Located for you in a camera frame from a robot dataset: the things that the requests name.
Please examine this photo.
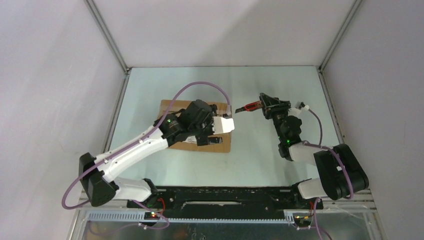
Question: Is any aluminium right corner post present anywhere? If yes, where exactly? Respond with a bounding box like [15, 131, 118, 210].
[318, 0, 364, 73]

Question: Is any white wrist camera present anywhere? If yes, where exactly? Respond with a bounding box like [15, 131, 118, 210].
[212, 116, 235, 135]
[287, 102, 310, 117]

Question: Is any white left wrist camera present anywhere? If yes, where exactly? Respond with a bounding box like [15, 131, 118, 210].
[212, 116, 235, 135]

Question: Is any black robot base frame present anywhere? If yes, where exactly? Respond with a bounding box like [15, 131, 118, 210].
[99, 178, 359, 230]

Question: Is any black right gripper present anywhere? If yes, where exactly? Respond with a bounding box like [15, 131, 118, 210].
[260, 93, 292, 142]

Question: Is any aluminium corner post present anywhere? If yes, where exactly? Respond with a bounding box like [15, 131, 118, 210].
[84, 0, 130, 74]
[318, 0, 364, 73]

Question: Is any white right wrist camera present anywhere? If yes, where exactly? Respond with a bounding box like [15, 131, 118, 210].
[287, 102, 310, 117]

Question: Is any red black utility knife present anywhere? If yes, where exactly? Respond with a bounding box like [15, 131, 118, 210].
[235, 101, 262, 114]

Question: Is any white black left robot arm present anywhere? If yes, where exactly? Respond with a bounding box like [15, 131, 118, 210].
[79, 99, 218, 208]

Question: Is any brown cardboard express box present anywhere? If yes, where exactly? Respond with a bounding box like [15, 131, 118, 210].
[159, 99, 234, 154]

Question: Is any aluminium left corner post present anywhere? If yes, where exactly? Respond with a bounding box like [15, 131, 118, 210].
[84, 0, 130, 74]

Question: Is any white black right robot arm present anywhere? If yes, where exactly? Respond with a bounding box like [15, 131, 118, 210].
[259, 93, 370, 209]

